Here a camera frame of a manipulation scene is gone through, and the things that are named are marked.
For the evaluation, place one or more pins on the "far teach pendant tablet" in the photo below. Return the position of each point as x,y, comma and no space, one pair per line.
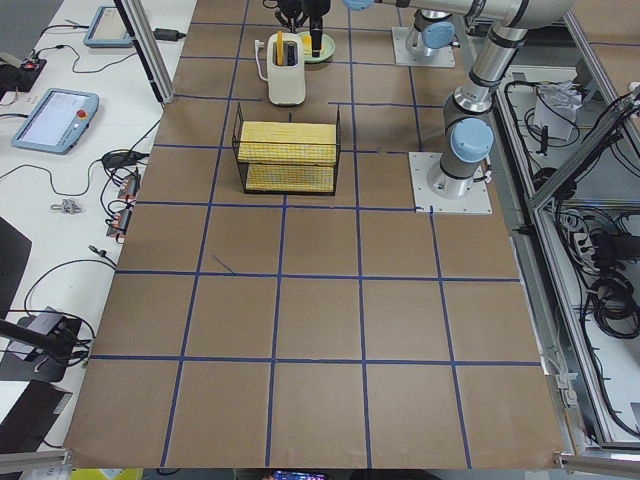
107,30

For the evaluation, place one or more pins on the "teach pendant tablet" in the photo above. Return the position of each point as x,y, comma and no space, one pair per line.
57,122
107,30

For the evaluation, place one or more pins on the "aluminium frame post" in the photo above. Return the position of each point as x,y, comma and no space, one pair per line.
139,30

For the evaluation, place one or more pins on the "bread slice in toaster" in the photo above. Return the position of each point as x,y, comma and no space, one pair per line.
279,49

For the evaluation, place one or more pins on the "white toaster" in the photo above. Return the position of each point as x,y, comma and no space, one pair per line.
286,84

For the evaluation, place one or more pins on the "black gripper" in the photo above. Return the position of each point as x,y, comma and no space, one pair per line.
317,9
290,7

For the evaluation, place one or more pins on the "near teach pendant tablet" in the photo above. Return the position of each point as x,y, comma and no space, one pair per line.
57,122

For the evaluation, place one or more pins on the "wooden board in basket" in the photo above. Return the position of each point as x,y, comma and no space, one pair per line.
287,150

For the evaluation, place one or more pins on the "light green plate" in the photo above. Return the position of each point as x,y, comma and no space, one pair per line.
327,48

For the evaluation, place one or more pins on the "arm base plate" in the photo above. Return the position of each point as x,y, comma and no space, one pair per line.
410,50
434,192

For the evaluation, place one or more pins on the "black power adapter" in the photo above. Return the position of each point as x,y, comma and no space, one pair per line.
164,34

